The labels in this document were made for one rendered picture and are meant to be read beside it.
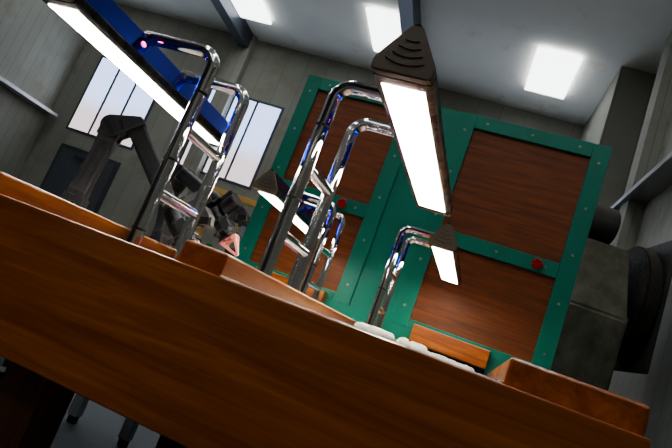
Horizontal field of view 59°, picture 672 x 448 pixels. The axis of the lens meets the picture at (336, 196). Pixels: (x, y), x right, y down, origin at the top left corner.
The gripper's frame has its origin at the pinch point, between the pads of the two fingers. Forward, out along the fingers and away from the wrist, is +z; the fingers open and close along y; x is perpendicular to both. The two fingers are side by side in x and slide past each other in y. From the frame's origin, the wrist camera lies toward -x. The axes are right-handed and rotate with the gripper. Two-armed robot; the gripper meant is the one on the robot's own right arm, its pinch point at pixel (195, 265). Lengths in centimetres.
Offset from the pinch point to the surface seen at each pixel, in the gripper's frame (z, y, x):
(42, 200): 19, -90, -15
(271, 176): -14.3, 4.4, -31.2
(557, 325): 61, 84, -89
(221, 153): 6, -55, -33
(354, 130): 17, -55, -58
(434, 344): 45, 77, -46
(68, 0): -8, -92, -30
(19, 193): 19, -94, -15
